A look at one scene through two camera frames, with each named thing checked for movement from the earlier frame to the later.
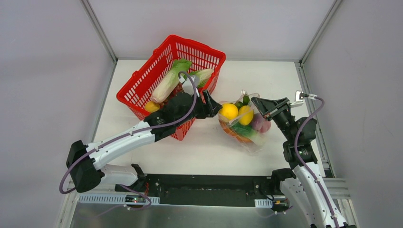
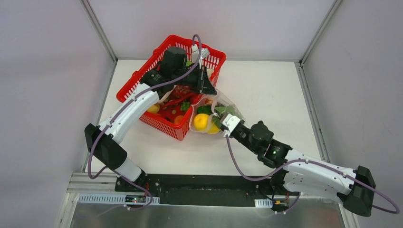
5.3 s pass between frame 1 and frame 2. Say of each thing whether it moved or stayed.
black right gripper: moved
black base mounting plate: stayed
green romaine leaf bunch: moved
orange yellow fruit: stayed
